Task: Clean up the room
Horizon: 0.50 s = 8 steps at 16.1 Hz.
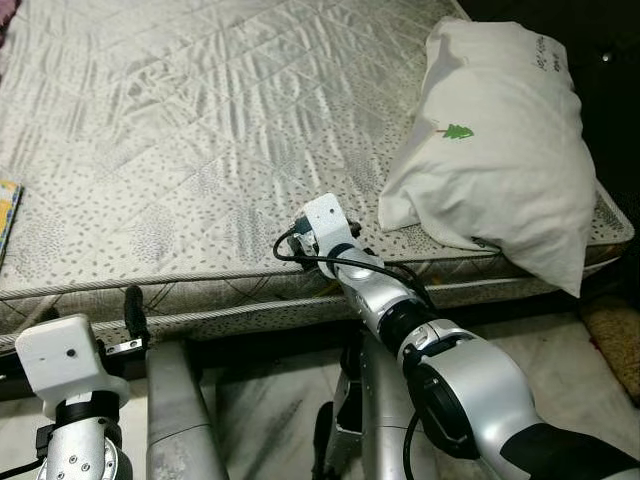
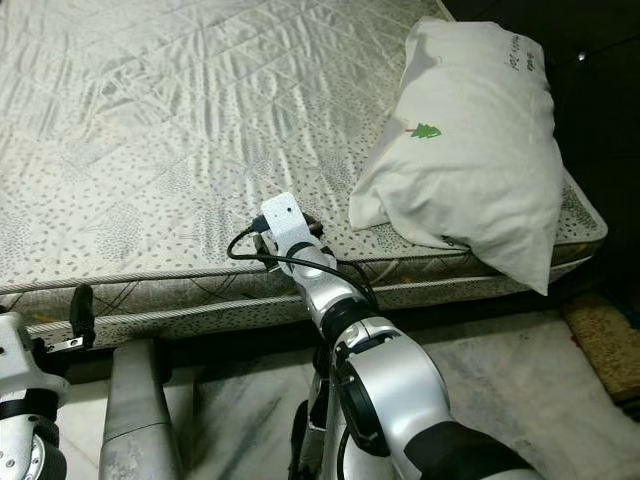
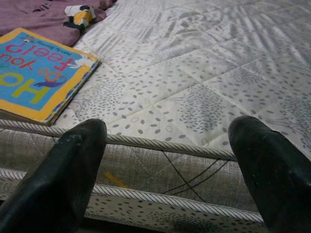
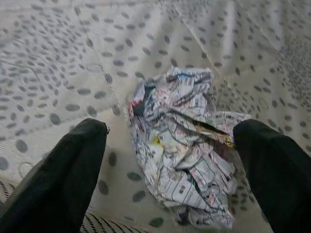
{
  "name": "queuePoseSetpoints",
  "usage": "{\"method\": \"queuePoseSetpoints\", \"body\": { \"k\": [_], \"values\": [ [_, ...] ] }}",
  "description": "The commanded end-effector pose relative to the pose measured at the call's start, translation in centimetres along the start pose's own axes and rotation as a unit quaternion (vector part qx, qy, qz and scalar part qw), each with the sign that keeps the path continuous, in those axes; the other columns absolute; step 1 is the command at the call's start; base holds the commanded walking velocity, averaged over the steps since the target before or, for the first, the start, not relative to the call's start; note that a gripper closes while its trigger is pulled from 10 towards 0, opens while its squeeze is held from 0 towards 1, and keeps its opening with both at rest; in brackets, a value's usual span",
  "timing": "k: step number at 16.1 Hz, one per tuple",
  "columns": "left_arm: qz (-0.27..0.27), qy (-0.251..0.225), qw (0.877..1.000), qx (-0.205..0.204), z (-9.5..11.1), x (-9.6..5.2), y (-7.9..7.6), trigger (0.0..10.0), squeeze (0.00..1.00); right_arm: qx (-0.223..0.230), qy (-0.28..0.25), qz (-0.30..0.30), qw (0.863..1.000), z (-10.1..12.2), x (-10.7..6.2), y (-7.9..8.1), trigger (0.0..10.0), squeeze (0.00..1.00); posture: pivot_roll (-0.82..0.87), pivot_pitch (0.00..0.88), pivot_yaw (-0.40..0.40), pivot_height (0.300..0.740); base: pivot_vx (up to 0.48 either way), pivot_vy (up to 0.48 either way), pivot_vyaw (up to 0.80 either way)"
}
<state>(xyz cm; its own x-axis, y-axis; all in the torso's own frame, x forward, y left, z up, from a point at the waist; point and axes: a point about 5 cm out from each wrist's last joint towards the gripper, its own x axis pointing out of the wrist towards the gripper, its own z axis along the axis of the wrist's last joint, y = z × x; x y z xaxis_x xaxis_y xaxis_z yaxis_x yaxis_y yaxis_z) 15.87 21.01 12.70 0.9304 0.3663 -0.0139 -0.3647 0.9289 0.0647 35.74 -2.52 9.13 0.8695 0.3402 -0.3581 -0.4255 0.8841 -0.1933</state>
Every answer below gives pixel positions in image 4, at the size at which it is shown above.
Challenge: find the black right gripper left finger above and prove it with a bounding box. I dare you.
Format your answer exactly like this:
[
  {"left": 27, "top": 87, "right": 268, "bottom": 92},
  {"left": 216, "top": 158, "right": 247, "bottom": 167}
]
[{"left": 0, "top": 118, "right": 108, "bottom": 233}]

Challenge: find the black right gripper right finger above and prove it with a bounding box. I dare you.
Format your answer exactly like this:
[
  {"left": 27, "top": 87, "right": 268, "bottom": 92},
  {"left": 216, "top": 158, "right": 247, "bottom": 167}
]
[{"left": 232, "top": 118, "right": 311, "bottom": 233}]

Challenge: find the newspaper ball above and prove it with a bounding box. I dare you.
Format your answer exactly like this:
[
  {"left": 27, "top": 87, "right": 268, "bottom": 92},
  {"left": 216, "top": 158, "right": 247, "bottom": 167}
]
[{"left": 128, "top": 67, "right": 252, "bottom": 230}]

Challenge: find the white dotted mattress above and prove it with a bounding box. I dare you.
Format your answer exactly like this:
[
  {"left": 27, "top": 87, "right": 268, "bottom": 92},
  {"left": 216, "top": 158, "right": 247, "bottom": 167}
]
[{"left": 0, "top": 0, "right": 311, "bottom": 233}]

